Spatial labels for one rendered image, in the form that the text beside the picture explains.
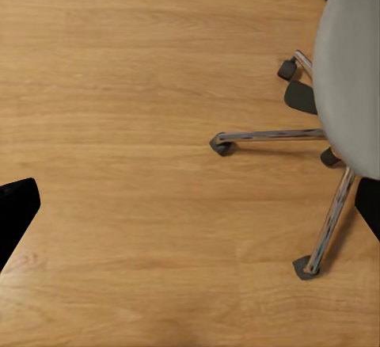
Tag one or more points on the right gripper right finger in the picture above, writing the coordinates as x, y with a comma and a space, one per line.
367, 202

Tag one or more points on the swivel chair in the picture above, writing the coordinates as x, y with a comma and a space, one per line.
345, 96

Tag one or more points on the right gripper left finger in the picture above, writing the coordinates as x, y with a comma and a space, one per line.
19, 203

